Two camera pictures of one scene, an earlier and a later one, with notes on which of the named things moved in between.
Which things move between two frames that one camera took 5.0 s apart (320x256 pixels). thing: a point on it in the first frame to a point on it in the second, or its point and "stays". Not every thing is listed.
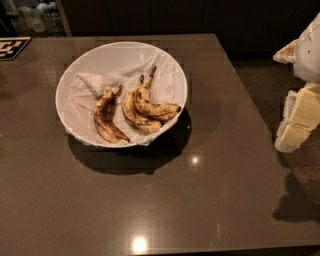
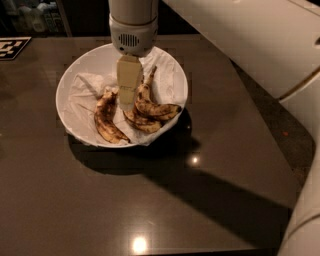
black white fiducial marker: x=10 y=47 stays
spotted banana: x=155 y=109 stays
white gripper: x=308 y=56 to x=133 y=38
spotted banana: x=103 y=116 stays
